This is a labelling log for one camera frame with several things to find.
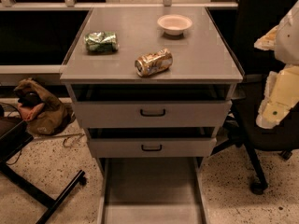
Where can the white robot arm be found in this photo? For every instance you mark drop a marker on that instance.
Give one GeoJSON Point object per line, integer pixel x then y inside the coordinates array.
{"type": "Point", "coordinates": [287, 39]}

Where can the bottom grey open drawer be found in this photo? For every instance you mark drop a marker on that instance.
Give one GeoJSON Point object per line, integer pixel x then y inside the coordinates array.
{"type": "Point", "coordinates": [152, 191]}

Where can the brown bag on floor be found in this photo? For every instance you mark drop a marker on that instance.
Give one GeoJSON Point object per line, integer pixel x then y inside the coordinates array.
{"type": "Point", "coordinates": [48, 118]}

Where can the black office chair right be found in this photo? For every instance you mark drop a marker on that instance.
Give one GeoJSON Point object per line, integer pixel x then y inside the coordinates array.
{"type": "Point", "coordinates": [241, 27]}

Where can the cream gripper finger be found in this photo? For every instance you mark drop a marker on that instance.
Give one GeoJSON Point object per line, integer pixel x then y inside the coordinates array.
{"type": "Point", "coordinates": [281, 94]}
{"type": "Point", "coordinates": [267, 41]}

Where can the white bowl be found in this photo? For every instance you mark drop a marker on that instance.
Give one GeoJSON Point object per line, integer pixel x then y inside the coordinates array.
{"type": "Point", "coordinates": [174, 24]}

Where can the grey drawer cabinet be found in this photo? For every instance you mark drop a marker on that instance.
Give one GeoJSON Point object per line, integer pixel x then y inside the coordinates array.
{"type": "Point", "coordinates": [203, 70]}

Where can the middle grey drawer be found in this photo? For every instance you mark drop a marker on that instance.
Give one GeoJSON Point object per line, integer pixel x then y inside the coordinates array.
{"type": "Point", "coordinates": [151, 147]}

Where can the crushed green soda can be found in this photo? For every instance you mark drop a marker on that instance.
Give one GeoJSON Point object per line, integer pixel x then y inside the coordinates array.
{"type": "Point", "coordinates": [102, 41]}

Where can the black headphones on bag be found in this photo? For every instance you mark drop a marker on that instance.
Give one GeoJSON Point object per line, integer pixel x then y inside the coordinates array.
{"type": "Point", "coordinates": [29, 99]}

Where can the crushed orange soda can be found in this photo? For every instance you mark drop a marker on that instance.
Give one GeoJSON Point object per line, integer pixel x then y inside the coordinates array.
{"type": "Point", "coordinates": [153, 63]}

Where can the top grey drawer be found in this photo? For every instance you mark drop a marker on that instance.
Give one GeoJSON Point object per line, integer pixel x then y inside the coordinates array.
{"type": "Point", "coordinates": [163, 114]}

